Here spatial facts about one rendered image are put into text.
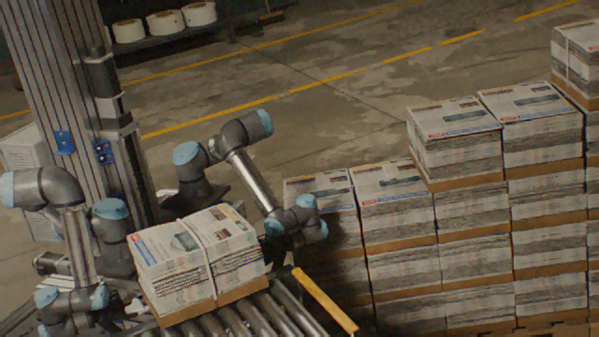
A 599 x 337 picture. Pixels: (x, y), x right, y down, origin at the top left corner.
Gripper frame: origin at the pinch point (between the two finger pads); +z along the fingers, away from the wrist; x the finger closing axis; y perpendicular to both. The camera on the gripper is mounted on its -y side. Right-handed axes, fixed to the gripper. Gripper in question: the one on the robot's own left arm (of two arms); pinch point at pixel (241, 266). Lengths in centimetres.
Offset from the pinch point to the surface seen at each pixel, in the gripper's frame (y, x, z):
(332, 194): 6, -18, -49
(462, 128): 27, 15, -92
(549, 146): 14, 29, -119
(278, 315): -1.8, 38.3, 2.1
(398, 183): 5, -7, -74
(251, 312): -1.2, 31.1, 8.7
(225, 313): -1.0, 25.5, 15.8
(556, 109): 26, 26, -126
